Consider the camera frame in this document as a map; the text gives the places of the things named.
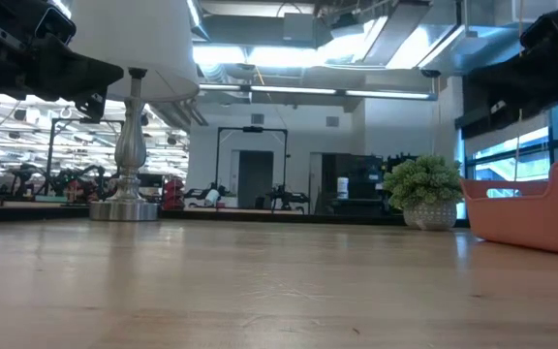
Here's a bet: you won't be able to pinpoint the orange plastic bin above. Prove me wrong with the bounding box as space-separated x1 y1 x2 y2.
460 158 558 258

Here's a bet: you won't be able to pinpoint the white shade silver table lamp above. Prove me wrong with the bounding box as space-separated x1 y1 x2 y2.
68 0 202 223

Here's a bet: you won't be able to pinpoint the green potted plant white pot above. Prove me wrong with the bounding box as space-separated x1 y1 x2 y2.
382 153 465 232

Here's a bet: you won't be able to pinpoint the red stacked stools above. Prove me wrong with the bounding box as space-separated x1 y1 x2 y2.
161 177 186 211

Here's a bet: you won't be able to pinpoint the black cabinet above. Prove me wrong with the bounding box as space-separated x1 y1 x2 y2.
321 152 387 215

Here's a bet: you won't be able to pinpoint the grey door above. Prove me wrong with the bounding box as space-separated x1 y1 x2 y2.
236 149 275 210

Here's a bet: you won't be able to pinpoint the ceiling light strip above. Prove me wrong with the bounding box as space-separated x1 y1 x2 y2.
196 82 439 102

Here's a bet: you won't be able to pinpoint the silver air duct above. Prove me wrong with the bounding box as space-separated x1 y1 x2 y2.
385 0 558 78

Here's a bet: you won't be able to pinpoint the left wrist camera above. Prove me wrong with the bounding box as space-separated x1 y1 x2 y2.
33 3 78 48

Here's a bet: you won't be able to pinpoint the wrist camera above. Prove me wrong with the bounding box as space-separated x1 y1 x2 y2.
519 10 558 50
33 3 78 48

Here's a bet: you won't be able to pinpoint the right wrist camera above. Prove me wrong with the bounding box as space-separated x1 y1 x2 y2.
519 10 558 50

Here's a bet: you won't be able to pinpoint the black camera rig frame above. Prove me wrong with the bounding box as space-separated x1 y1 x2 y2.
214 126 290 214
46 117 121 195

